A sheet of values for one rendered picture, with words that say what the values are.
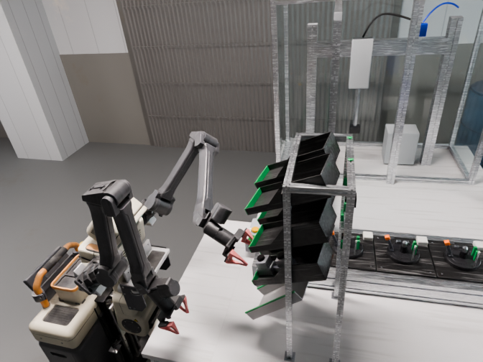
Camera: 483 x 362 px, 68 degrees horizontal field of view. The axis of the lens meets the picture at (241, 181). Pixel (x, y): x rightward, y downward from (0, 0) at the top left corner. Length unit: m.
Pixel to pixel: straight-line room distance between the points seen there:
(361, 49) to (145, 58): 3.10
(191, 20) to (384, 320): 3.71
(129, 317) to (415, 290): 1.31
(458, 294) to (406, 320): 0.24
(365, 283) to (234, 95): 3.27
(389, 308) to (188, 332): 0.87
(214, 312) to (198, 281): 0.21
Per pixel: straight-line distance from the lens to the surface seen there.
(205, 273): 1.87
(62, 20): 5.46
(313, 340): 1.60
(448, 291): 1.79
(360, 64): 2.40
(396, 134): 2.36
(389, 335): 1.67
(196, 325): 1.68
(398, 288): 1.75
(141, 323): 1.88
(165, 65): 4.75
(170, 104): 4.91
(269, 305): 1.39
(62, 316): 2.02
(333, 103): 1.62
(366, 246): 1.84
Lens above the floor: 2.19
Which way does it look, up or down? 32 degrees down
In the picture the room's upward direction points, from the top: 6 degrees counter-clockwise
